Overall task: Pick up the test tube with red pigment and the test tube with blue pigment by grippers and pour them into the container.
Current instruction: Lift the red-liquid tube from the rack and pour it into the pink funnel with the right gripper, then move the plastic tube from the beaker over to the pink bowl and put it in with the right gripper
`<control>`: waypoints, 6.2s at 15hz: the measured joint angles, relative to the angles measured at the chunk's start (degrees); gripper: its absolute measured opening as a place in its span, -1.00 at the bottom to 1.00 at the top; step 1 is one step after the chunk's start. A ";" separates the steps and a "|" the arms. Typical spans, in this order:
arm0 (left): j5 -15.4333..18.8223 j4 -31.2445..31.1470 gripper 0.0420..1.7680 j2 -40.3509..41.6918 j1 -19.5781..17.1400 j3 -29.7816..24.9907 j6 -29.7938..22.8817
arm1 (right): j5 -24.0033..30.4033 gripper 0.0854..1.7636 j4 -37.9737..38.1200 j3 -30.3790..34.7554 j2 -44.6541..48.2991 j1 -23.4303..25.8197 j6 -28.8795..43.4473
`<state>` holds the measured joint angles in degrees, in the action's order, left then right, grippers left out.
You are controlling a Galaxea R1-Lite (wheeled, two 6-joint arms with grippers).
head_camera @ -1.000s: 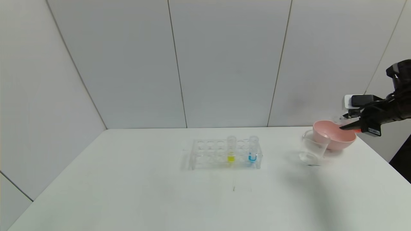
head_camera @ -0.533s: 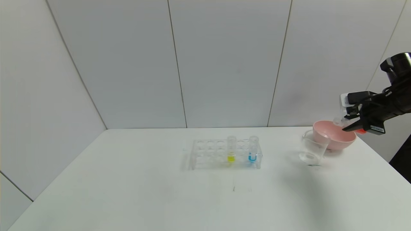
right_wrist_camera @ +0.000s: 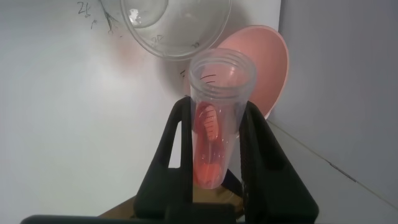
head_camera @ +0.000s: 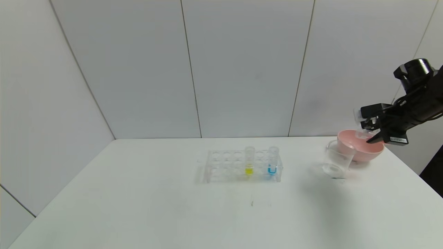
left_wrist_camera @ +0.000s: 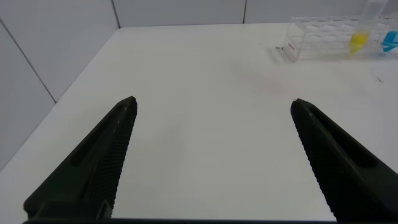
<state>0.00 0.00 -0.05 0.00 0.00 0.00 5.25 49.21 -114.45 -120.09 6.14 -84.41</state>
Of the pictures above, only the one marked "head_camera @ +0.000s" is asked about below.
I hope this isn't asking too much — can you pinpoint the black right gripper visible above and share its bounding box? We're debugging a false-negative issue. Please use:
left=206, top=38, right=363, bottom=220
left=366, top=109, right=422, bottom=146

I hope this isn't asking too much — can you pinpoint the test tube with red pigment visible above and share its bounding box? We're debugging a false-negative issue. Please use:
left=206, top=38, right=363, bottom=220
left=353, top=109, right=377, bottom=140

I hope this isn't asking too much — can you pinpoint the test tube with blue pigment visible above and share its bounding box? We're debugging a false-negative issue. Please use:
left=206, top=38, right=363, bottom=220
left=268, top=146, right=279, bottom=176

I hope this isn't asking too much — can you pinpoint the test tube with yellow pigment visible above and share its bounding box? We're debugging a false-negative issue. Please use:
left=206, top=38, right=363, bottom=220
left=244, top=146, right=255, bottom=176

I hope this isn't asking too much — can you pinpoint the clear plastic test tube rack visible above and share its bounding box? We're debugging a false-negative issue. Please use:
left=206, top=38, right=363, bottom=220
left=204, top=149, right=283, bottom=184

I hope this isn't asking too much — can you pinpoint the pink bowl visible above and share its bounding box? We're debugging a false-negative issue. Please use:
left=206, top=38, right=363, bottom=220
left=336, top=130, right=384, bottom=163

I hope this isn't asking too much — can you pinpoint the clear glass beaker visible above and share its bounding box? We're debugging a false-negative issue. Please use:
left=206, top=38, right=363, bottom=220
left=322, top=140, right=356, bottom=179

